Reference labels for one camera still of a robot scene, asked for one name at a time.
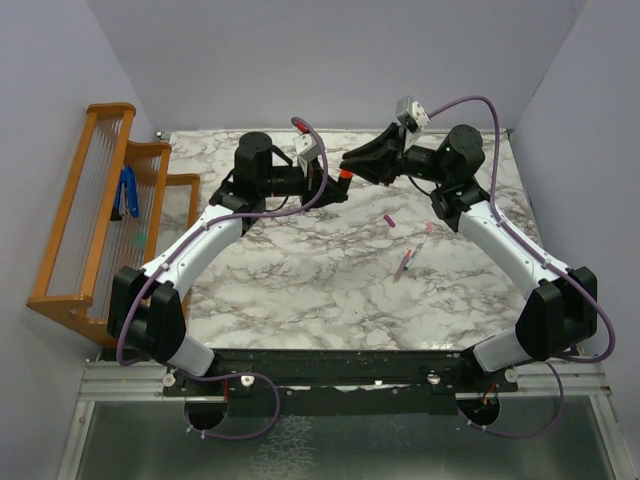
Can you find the pink translucent red pen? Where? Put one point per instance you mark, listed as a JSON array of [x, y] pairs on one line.
[[399, 272]]

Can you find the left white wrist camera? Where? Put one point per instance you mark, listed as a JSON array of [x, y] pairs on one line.
[[307, 150]]

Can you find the small green ball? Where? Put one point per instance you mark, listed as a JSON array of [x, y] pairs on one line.
[[139, 240]]

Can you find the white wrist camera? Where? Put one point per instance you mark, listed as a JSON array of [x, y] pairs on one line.
[[411, 115], [307, 150]]

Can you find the black orange highlighter marker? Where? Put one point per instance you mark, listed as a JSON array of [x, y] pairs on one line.
[[345, 176]]

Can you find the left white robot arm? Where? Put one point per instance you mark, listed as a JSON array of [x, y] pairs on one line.
[[146, 312]]

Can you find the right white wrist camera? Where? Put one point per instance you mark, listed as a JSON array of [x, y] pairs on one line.
[[411, 115]]

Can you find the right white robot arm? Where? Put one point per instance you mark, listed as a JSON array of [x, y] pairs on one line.
[[557, 314]]

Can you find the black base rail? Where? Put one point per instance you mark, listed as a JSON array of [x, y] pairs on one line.
[[334, 382]]

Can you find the wooden tiered rack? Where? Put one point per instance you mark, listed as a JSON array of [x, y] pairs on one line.
[[85, 248]]

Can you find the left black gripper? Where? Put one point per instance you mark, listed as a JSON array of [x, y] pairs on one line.
[[332, 190]]

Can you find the white whiteboard marker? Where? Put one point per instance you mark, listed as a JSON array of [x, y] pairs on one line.
[[416, 252]]

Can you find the purple pen cap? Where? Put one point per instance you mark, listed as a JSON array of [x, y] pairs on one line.
[[389, 221]]

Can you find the blue stapler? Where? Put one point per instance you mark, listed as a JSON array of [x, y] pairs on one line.
[[126, 197]]

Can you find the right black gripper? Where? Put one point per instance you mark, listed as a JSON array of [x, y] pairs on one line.
[[378, 160]]

